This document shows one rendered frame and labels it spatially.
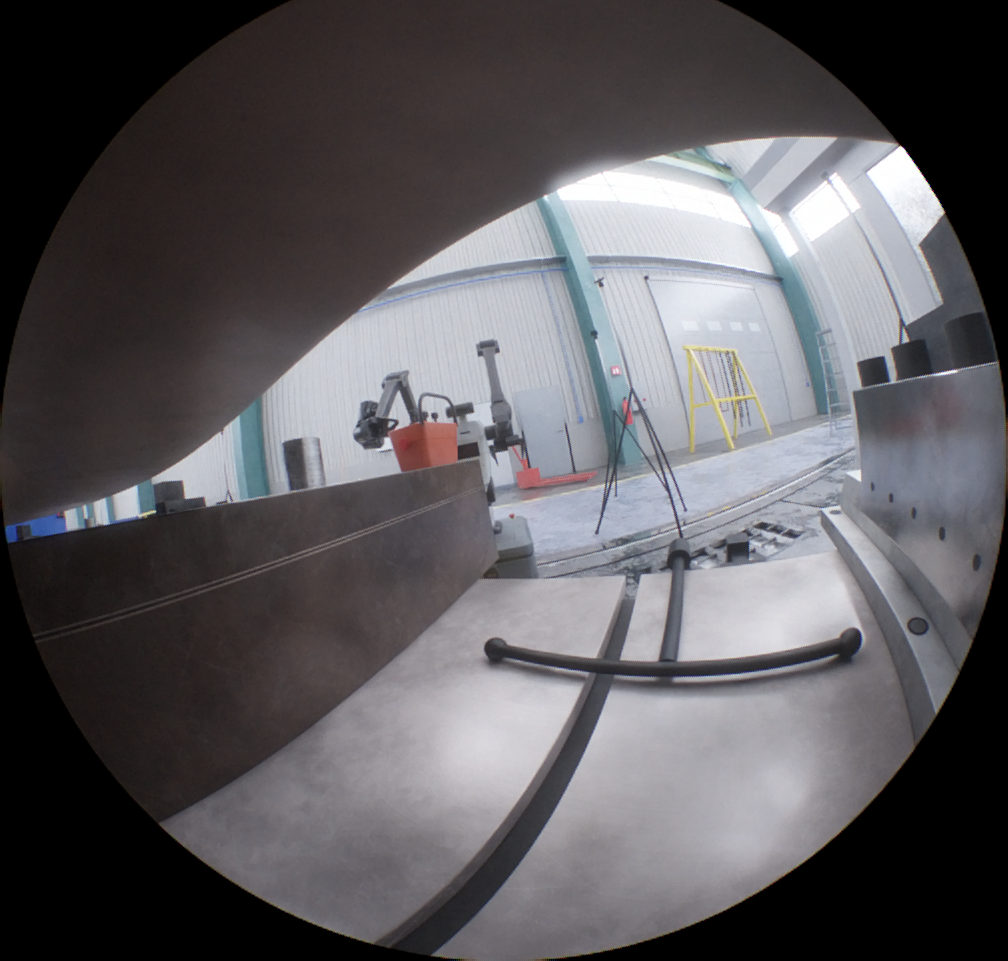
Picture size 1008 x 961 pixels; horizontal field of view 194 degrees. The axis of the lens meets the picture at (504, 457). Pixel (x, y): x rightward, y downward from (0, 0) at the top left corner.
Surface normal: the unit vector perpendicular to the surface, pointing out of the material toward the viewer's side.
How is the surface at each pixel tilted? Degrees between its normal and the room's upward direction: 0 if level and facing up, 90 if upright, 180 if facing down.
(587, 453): 90
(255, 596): 90
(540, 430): 90
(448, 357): 90
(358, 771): 0
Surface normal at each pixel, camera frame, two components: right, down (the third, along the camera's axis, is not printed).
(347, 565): 0.92, -0.18
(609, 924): -0.19, -0.98
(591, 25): 0.19, 0.98
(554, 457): 0.00, 0.00
